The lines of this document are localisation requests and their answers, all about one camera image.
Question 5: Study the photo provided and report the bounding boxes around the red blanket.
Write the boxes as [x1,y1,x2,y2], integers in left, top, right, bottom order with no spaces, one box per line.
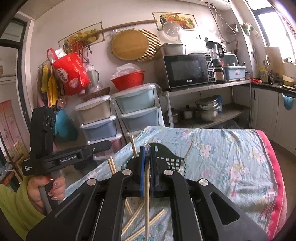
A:
[255,130,293,241]

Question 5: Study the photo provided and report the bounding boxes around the red printed plastic bag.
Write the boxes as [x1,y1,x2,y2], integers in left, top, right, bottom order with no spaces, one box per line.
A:
[47,48,91,96]

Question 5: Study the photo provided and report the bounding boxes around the green wall holder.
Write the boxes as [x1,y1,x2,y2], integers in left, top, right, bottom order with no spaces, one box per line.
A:
[240,22,255,35]

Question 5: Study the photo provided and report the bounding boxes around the light blue drawer tower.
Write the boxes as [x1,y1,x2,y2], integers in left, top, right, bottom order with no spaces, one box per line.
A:
[112,83,162,139]

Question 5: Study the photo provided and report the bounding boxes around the person's left hand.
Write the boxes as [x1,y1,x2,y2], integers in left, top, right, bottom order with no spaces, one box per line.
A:
[26,175,66,215]

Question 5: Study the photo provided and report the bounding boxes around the blender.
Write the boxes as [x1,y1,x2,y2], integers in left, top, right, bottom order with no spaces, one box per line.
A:
[205,41,227,83]

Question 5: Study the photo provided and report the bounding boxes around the stainless steel shelf table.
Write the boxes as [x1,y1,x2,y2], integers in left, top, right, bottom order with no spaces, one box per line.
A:
[159,80,252,130]

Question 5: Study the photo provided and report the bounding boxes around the person's left forearm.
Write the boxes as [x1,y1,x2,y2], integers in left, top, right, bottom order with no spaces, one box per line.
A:
[0,183,47,241]

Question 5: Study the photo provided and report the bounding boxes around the white water heater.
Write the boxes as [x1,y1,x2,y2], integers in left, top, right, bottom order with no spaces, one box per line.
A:
[199,0,233,10]

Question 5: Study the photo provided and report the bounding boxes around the white kitchen cabinets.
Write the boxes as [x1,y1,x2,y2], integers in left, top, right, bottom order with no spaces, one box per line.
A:
[251,85,296,149]

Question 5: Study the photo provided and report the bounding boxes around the round ribbed bamboo mat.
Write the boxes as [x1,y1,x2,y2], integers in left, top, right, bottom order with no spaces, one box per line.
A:
[135,29,161,62]

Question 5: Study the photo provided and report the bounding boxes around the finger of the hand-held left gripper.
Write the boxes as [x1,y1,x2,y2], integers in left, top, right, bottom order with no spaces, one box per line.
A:
[81,140,112,156]

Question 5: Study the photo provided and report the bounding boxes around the green plastic utensil holder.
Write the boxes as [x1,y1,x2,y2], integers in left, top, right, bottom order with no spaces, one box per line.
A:
[122,142,185,172]

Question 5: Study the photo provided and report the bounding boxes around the window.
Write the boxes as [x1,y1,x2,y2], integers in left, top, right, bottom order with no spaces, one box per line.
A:
[252,0,296,65]

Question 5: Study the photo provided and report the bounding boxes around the plastic-wrapped chopstick pair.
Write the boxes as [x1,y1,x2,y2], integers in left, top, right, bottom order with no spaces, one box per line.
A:
[143,142,152,241]

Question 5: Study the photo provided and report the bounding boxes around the wooden rolling pin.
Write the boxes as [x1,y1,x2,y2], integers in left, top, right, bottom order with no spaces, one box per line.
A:
[67,20,158,47]

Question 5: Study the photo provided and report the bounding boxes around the large steel pot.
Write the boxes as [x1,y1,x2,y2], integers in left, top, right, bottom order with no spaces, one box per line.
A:
[195,97,221,122]

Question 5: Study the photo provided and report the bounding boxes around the black microwave oven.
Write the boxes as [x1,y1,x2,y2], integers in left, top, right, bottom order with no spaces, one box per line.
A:
[162,53,215,90]

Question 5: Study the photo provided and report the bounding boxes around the light blue cartoon print blanket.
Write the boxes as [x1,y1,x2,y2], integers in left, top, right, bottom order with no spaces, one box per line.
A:
[65,126,281,241]

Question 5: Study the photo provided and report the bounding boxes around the red plastic basin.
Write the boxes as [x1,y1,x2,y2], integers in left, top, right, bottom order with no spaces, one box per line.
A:
[110,71,146,91]

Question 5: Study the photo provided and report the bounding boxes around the round bamboo tray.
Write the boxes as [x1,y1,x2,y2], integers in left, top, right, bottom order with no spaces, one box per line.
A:
[111,30,149,61]

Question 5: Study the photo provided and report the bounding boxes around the pale cutting board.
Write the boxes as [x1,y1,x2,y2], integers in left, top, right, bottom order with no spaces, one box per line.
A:
[264,46,284,70]

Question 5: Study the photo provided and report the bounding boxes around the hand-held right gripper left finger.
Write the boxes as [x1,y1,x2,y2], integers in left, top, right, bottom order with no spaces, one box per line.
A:
[25,146,146,241]

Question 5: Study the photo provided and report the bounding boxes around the black kitchen countertop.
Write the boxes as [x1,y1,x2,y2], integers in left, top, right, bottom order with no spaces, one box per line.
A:
[251,82,296,93]

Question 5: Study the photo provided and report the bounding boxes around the small steel pot with lid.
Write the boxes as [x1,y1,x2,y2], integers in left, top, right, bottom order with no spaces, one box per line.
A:
[180,105,196,120]

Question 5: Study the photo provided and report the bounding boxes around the yellow hanging bags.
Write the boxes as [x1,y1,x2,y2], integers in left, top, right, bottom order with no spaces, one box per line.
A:
[38,62,58,107]

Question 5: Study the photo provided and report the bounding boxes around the fruit wall poster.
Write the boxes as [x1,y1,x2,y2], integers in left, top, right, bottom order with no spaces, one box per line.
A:
[58,22,103,50]
[152,13,196,31]

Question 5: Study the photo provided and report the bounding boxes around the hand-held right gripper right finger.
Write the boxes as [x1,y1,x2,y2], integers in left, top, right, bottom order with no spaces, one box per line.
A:
[149,148,269,241]

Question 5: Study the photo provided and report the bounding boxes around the light blue lidded box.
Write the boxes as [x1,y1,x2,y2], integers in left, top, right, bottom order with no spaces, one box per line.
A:
[223,65,247,82]

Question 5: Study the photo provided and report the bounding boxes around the blue fabric bag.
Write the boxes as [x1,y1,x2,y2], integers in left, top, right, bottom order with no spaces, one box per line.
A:
[54,109,78,141]

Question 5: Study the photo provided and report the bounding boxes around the crumpled clear plastic bag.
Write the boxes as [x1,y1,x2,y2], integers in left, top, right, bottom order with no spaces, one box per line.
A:
[112,64,141,79]

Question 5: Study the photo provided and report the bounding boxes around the pink printed door curtain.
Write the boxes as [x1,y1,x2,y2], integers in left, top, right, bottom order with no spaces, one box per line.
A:
[0,100,22,167]

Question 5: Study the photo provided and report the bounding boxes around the clear plastic dome cover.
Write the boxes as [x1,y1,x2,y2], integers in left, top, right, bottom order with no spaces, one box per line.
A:
[163,21,182,39]

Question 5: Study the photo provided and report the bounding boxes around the wicker basket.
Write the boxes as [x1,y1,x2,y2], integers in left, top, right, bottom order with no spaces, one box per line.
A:
[81,87,111,102]

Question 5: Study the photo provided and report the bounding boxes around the blue hanging bin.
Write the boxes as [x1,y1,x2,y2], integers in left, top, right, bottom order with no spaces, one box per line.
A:
[282,93,296,110]

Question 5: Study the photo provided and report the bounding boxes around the grey plastic cup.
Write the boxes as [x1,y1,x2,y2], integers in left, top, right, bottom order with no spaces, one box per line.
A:
[87,70,100,86]

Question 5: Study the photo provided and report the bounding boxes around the group of bamboo chopsticks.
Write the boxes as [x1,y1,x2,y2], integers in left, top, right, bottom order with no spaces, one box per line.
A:
[107,136,193,241]

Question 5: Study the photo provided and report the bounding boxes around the pastel multicolour drawer tower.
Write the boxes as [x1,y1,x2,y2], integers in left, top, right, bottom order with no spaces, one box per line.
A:
[74,95,123,160]

